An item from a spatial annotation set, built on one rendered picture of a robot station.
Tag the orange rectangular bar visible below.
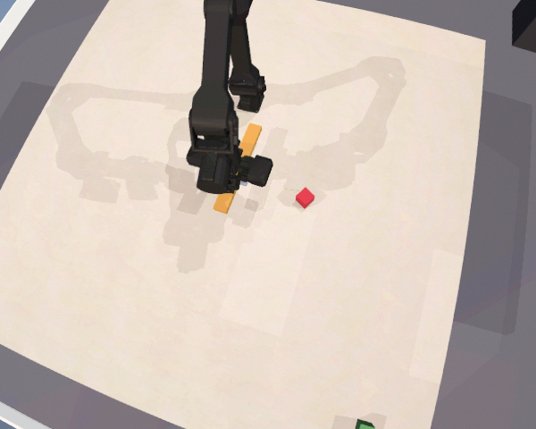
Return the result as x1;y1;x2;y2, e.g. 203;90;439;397
213;123;262;214

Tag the red cube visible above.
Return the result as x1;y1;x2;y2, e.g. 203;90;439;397
296;188;315;208

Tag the green rectangular bar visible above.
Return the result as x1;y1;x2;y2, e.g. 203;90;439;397
356;419;375;429

